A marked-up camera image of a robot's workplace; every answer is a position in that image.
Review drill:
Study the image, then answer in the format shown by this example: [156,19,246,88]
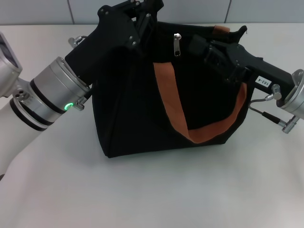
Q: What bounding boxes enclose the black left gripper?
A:
[65,0,165,86]

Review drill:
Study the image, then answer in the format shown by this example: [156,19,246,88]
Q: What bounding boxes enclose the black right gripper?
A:
[189,34,293,95]

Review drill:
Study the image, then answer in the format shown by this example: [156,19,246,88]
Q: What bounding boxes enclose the silver zipper pull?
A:
[173,32,182,57]

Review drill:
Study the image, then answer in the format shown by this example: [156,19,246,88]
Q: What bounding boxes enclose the black bag with orange handles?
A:
[91,20,249,159]

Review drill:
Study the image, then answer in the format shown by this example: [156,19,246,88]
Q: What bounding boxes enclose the right gripper cable with connectors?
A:
[248,84,299,134]

